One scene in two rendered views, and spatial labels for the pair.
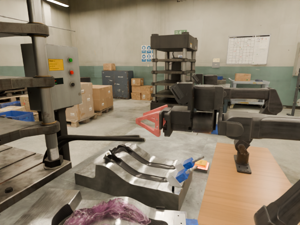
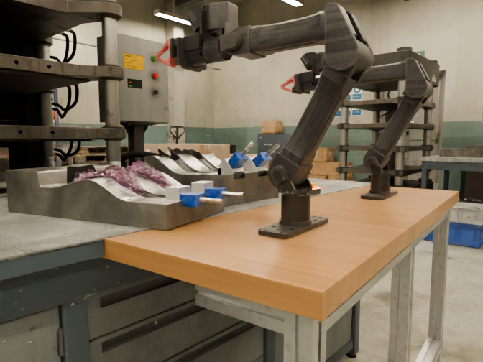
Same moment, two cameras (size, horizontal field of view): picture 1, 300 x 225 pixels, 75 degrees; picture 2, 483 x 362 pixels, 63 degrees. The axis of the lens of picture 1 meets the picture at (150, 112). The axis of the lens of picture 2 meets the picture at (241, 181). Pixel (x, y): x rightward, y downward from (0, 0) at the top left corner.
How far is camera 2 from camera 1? 0.73 m
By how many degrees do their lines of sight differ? 20
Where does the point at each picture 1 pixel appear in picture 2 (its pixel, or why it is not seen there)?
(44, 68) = (111, 54)
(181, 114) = (191, 38)
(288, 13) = not seen: outside the picture
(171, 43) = not seen: hidden behind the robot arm
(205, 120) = (213, 41)
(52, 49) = (130, 41)
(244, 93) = (373, 73)
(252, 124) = (249, 32)
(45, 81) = (111, 70)
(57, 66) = (136, 64)
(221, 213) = not seen: hidden behind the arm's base
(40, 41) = (110, 23)
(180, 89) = (192, 13)
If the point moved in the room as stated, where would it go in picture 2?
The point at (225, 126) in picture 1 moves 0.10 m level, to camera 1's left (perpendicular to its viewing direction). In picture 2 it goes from (225, 39) to (184, 43)
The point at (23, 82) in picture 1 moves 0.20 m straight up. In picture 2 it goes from (86, 70) to (84, 18)
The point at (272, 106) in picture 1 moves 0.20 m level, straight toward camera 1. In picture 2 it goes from (412, 85) to (374, 79)
